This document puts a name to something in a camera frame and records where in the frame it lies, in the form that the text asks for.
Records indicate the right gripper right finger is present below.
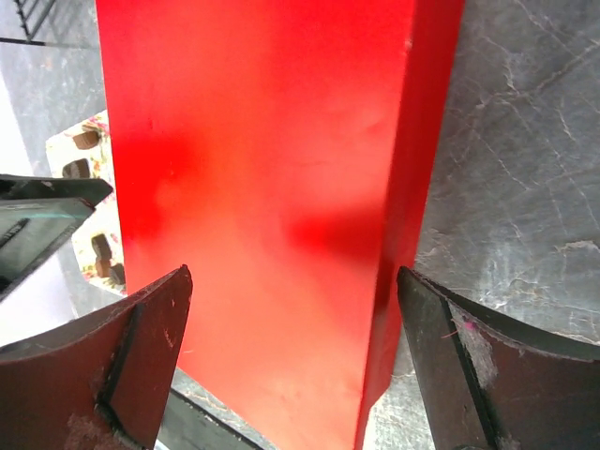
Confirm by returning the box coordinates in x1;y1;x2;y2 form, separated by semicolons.
397;267;599;449

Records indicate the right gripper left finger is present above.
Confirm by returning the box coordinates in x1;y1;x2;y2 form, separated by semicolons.
1;266;192;449

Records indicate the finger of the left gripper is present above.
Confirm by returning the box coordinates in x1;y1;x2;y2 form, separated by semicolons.
1;174;113;298

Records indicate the floral serving tray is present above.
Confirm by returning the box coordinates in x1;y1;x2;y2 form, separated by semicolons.
45;110;126;295

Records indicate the red box lid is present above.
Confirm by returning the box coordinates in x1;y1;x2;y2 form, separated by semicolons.
97;1;464;449

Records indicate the dark oval chocolate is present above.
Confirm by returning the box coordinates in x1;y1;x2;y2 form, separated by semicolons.
91;233;113;261

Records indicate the brown oval chocolate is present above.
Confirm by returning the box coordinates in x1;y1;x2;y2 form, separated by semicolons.
95;260;126;285

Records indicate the black wire mug rack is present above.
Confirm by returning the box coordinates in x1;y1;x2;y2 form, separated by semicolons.
0;0;98;51

